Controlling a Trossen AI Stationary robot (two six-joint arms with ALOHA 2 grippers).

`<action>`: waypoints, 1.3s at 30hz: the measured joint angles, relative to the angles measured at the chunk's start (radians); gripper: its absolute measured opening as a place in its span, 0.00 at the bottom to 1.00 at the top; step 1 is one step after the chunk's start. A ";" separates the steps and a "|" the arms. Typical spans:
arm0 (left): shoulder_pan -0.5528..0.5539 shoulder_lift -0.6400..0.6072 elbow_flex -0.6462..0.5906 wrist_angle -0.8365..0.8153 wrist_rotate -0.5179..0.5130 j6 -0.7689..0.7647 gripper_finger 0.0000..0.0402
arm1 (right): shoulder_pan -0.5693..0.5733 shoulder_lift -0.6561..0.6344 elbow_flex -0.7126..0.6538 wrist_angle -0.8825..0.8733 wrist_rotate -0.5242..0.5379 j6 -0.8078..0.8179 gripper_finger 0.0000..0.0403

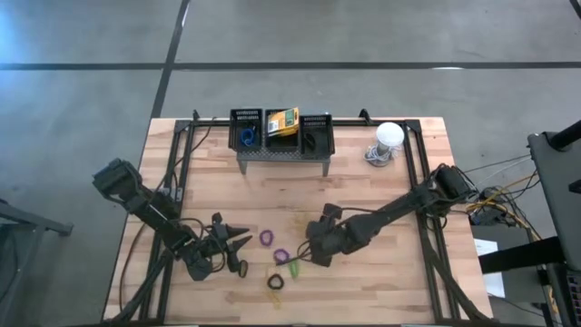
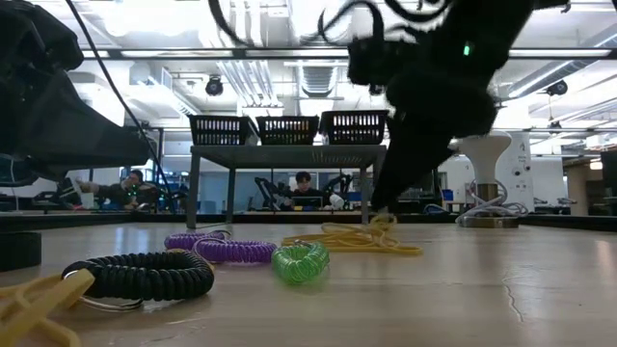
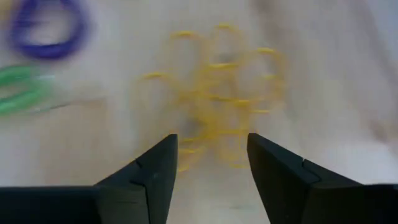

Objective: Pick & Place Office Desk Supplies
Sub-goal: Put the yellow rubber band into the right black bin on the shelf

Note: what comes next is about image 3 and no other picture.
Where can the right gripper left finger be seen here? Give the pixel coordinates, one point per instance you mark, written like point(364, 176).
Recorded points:
point(124, 199)

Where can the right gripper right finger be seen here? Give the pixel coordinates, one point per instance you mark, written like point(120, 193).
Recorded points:
point(295, 193)

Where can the yellow rubber band bundle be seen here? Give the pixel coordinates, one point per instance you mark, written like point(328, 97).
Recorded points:
point(217, 93)

